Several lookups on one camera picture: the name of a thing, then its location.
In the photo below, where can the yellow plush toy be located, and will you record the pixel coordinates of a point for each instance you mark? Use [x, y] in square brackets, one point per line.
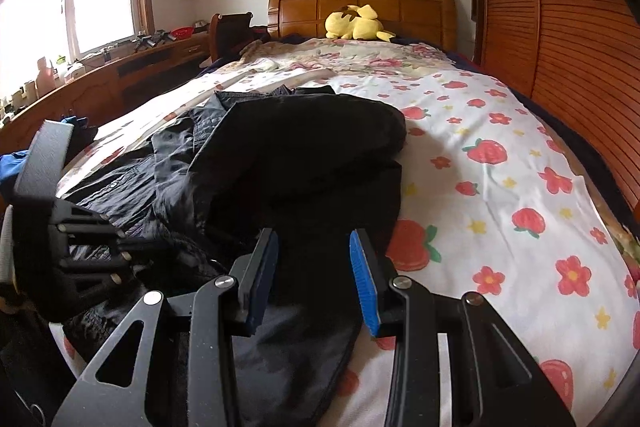
[350, 25]

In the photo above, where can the wooden chair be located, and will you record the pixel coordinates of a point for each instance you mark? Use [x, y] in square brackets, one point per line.
[230, 32]

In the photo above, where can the black device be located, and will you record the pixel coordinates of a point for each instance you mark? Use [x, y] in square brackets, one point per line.
[152, 39]

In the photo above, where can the bed with floral sheet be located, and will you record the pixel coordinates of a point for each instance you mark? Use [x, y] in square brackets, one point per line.
[500, 167]

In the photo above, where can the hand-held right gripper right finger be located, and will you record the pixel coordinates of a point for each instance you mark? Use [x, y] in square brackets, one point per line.
[362, 277]

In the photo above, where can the pink bottle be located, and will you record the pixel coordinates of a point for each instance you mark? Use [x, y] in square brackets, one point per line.
[44, 74]

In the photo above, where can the wooden bed headboard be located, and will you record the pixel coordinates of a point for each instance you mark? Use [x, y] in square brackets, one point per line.
[300, 9]

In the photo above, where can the dark blue blanket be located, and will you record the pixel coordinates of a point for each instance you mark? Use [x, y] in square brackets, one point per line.
[530, 103]

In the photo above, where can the blue garment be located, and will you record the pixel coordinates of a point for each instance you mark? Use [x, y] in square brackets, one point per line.
[12, 174]

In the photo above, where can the red bowl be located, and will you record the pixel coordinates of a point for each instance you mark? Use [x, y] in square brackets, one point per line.
[182, 32]

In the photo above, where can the black jacket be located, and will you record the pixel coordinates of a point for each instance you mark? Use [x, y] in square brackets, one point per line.
[300, 147]

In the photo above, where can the wooden slatted wardrobe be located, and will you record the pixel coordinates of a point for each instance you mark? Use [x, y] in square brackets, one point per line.
[550, 32]

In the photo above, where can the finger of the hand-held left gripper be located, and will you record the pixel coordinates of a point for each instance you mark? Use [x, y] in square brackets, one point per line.
[47, 157]
[85, 257]

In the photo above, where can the long wooden desk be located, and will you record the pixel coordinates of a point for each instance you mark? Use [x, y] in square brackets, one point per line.
[90, 99]

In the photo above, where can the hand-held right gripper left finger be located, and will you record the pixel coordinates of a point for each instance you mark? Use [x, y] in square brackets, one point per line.
[262, 277]

